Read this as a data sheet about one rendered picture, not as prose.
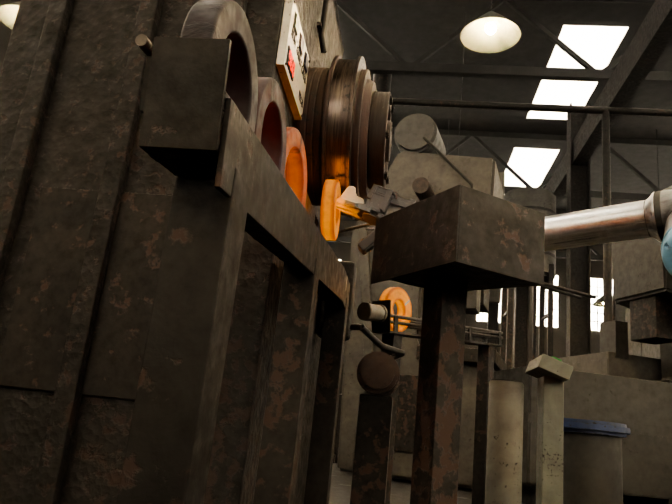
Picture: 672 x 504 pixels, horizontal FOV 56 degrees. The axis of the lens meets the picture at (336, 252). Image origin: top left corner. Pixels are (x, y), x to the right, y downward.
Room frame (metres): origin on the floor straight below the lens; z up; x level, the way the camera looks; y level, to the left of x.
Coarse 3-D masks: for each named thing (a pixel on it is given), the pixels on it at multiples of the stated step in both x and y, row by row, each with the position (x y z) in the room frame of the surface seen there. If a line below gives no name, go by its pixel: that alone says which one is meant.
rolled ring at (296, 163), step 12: (288, 132) 0.90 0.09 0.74; (288, 144) 0.90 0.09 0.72; (300, 144) 0.97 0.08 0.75; (288, 156) 0.99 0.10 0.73; (300, 156) 0.99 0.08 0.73; (288, 168) 1.01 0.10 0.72; (300, 168) 1.01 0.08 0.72; (288, 180) 1.02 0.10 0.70; (300, 180) 1.02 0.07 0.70; (300, 192) 1.03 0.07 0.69
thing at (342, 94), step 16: (336, 64) 1.51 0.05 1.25; (352, 64) 1.51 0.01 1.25; (336, 80) 1.48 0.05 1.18; (352, 80) 1.46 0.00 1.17; (336, 96) 1.47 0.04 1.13; (352, 96) 1.45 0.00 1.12; (336, 112) 1.47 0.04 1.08; (352, 112) 1.46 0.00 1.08; (336, 128) 1.48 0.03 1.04; (336, 144) 1.49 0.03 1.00; (336, 160) 1.52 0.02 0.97; (336, 176) 1.55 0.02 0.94
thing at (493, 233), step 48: (480, 192) 1.02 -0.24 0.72; (384, 240) 1.19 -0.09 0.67; (432, 240) 1.05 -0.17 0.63; (480, 240) 1.02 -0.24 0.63; (528, 240) 1.07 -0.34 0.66; (432, 288) 1.17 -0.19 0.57; (480, 288) 1.22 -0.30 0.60; (432, 336) 1.16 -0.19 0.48; (432, 384) 1.15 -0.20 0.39; (432, 432) 1.14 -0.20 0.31; (432, 480) 1.14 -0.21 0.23
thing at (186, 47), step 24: (168, 48) 0.52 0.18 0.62; (192, 48) 0.51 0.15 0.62; (216, 48) 0.51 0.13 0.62; (168, 72) 0.52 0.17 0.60; (192, 72) 0.52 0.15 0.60; (216, 72) 0.51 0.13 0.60; (168, 96) 0.52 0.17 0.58; (192, 96) 0.52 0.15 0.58; (216, 96) 0.52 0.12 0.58; (144, 120) 0.53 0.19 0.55; (168, 120) 0.52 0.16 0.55; (192, 120) 0.52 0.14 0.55; (216, 120) 0.52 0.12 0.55; (144, 144) 0.53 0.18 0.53; (168, 144) 0.53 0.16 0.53; (192, 144) 0.52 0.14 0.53; (216, 144) 0.52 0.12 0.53
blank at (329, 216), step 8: (328, 184) 1.44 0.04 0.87; (336, 184) 1.44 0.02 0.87; (328, 192) 1.42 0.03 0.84; (336, 192) 1.44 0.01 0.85; (328, 200) 1.42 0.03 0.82; (336, 200) 1.46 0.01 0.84; (328, 208) 1.42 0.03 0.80; (336, 208) 1.52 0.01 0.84; (320, 216) 1.44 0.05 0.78; (328, 216) 1.43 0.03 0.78; (336, 216) 1.53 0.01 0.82; (320, 224) 1.45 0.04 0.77; (328, 224) 1.45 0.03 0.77; (336, 224) 1.50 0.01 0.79; (328, 232) 1.47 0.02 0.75; (336, 232) 1.51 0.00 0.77
